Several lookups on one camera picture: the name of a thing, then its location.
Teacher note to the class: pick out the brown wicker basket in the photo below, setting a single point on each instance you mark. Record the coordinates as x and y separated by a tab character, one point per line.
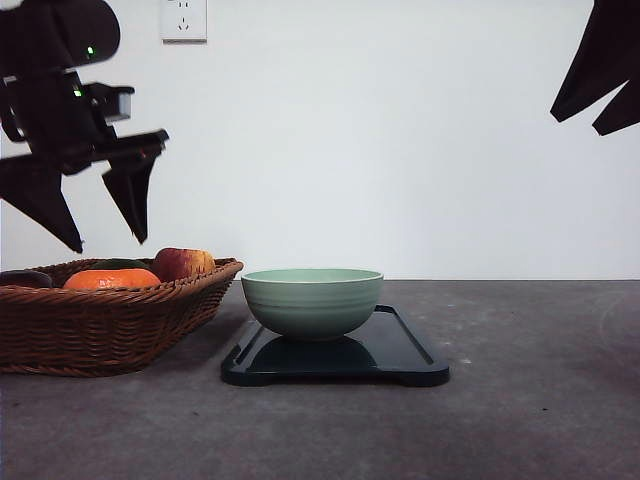
109	318

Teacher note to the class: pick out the orange tangerine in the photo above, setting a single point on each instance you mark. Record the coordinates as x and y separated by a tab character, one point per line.
110	279

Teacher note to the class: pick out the red yellow apple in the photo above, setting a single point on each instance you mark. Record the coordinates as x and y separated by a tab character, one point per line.
180	263

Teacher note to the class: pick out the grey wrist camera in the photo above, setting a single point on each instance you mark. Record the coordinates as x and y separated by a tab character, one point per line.
112	102

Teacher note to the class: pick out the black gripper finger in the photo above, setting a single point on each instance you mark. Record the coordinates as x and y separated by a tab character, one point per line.
622	112
606	56

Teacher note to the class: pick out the green ceramic bowl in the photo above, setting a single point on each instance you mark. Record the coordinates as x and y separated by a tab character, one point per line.
312	303

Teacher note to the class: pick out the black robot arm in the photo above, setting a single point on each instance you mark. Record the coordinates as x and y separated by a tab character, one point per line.
51	35

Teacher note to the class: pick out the white wall socket left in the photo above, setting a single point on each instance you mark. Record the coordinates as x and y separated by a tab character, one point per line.
183	23

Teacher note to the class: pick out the dark purple fruit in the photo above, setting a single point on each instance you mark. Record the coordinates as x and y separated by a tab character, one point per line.
25	278

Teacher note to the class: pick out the dark rectangular tray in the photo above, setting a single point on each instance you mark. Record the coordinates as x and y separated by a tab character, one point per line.
382	349

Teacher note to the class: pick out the green fruit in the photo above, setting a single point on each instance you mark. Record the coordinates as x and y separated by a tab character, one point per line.
121	263

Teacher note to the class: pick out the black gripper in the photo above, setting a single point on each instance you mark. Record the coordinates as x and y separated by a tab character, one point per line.
66	133

